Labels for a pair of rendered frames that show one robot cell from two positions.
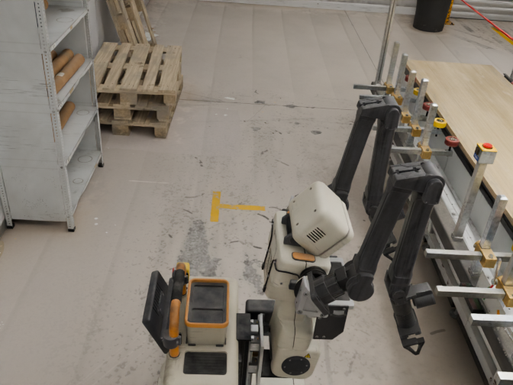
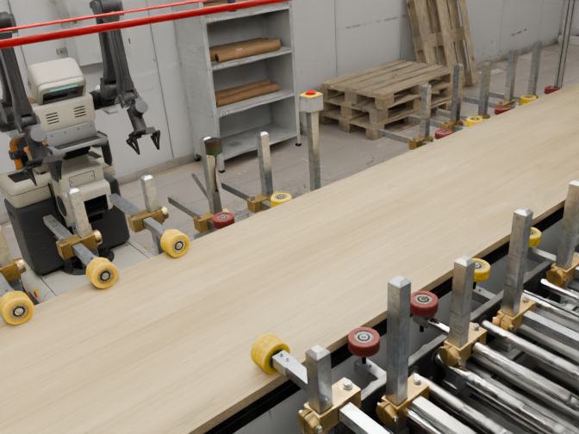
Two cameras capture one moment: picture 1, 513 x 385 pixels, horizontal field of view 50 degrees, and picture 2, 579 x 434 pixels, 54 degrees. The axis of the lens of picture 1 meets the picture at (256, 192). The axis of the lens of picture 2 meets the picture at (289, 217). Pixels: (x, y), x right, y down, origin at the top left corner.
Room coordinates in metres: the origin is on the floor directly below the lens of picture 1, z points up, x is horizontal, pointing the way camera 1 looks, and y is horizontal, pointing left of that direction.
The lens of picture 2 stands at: (0.84, -2.83, 1.83)
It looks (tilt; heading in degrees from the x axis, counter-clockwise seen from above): 27 degrees down; 56
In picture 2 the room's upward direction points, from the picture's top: 4 degrees counter-clockwise
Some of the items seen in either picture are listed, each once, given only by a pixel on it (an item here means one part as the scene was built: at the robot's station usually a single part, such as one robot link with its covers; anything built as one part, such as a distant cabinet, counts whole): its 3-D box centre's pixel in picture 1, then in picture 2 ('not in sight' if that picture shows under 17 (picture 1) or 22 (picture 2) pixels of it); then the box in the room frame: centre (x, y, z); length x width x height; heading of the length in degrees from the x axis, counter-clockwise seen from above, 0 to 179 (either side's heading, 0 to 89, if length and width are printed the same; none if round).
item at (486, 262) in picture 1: (484, 253); (264, 201); (1.94, -1.03, 0.84); 0.14 x 0.06 x 0.05; 3
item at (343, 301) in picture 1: (324, 289); (77, 150); (1.45, -0.26, 0.99); 0.28 x 0.16 x 0.22; 4
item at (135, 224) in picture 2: not in sight; (148, 218); (1.44, -1.06, 0.95); 0.14 x 0.06 x 0.05; 3
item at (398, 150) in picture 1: (415, 150); (410, 140); (2.92, -0.93, 0.81); 0.43 x 0.03 x 0.04; 93
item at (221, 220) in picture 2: not in sight; (224, 229); (1.68, -1.16, 0.85); 0.08 x 0.08 x 0.11
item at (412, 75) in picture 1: (405, 104); (482, 106); (3.46, -0.95, 0.88); 0.04 x 0.04 x 0.48; 3
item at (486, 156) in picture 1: (485, 153); (311, 102); (2.23, -1.01, 1.18); 0.07 x 0.07 x 0.08; 3
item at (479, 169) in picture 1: (469, 201); (314, 161); (2.23, -1.01, 0.93); 0.05 x 0.05 x 0.45; 3
